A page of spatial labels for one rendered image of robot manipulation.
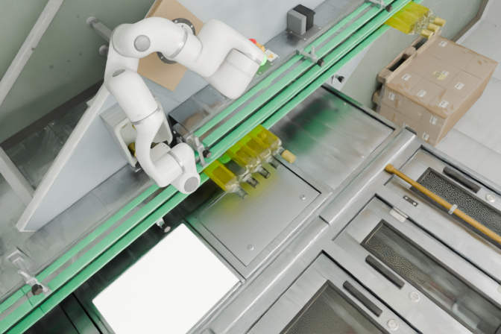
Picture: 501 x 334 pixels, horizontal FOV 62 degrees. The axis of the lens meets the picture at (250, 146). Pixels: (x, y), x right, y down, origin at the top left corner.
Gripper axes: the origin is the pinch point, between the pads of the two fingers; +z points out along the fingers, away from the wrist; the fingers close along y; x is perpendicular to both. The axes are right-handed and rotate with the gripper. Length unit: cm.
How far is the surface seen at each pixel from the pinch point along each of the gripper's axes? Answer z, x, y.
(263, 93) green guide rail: -7.7, -8.3, 47.7
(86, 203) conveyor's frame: 8.5, -9.2, -25.5
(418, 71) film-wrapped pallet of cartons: 119, -245, 353
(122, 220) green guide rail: -4.1, -14.9, -20.3
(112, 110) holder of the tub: 2.9, 16.9, -1.4
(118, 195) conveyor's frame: 2.7, -11.1, -15.8
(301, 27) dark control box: 1, -1, 81
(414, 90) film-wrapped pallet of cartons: 106, -248, 323
